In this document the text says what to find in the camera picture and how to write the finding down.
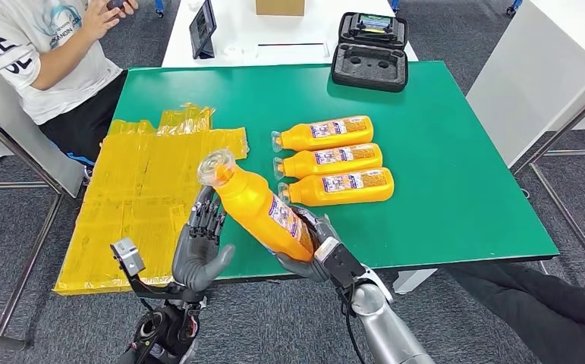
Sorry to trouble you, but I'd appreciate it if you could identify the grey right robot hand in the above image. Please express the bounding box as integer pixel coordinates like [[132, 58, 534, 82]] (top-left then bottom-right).
[[274, 205, 344, 282]]

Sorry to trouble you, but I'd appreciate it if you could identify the person's right hand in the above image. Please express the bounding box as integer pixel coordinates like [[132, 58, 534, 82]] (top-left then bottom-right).
[[78, 0, 140, 44]]

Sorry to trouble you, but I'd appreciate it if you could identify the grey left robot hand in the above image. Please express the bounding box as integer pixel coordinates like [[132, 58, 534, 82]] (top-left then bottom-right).
[[171, 186, 236, 293]]

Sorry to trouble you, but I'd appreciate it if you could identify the orange detergent bottle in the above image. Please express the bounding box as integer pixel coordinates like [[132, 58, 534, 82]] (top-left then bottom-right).
[[272, 143, 384, 180], [197, 149, 316, 263], [277, 168, 395, 208], [271, 115, 375, 154]]

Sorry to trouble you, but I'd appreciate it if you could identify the person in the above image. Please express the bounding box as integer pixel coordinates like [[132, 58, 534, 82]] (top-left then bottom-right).
[[0, 0, 140, 169], [445, 261, 585, 364]]

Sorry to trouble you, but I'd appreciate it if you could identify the yellow taped cardboard mat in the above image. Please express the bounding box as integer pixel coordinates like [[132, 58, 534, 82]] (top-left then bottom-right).
[[53, 102, 250, 297]]

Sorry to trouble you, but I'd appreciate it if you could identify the black tablet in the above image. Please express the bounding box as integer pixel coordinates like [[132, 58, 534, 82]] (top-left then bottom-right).
[[189, 0, 218, 60]]

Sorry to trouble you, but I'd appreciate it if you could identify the white table foot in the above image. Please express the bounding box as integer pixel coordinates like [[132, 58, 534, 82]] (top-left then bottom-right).
[[392, 268, 439, 296]]

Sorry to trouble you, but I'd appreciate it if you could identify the grey board panel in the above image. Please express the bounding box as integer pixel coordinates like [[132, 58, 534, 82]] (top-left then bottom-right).
[[0, 62, 87, 199]]

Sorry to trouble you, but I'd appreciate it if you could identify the black foam-lined case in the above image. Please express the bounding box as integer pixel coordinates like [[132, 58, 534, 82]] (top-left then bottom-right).
[[330, 11, 410, 93]]

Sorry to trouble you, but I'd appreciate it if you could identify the brown cardboard box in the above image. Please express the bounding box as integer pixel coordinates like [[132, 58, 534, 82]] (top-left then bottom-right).
[[256, 0, 307, 17]]

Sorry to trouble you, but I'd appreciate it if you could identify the white table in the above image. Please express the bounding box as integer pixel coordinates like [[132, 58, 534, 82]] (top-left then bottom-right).
[[161, 0, 420, 69]]

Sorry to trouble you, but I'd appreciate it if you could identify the black handheld controller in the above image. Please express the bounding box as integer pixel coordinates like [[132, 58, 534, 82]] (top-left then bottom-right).
[[348, 13, 400, 39]]

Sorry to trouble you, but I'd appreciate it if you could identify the white partition panel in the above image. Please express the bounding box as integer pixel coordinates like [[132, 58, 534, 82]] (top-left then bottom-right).
[[465, 0, 585, 169]]

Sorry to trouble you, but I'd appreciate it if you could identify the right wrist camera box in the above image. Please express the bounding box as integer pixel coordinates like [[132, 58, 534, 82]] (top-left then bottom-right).
[[313, 237, 369, 291]]

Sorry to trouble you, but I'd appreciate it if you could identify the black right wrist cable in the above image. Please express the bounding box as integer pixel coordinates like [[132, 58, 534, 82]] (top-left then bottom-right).
[[338, 284, 369, 364]]

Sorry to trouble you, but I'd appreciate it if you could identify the steel tube frame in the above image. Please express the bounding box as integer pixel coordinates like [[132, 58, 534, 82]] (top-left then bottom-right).
[[511, 50, 585, 295], [0, 108, 67, 353]]

